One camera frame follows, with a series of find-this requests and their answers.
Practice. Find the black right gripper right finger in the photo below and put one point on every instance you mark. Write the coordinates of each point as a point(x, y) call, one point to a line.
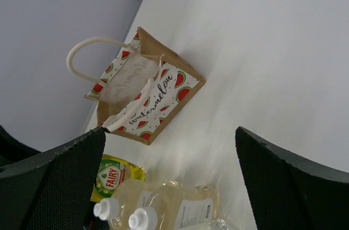
point(288, 191)

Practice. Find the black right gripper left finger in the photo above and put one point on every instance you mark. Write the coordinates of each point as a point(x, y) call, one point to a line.
point(51, 189)

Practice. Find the red cap bottle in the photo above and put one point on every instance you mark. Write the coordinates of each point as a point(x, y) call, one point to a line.
point(112, 172)

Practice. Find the clear bottle dark cap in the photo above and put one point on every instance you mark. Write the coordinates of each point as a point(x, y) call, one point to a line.
point(218, 224)

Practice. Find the white cap bottle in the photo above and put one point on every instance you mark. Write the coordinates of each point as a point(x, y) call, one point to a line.
point(127, 197)
point(175, 207)

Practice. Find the jute watermelon canvas bag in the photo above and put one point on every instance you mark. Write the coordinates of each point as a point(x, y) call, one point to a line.
point(142, 89)

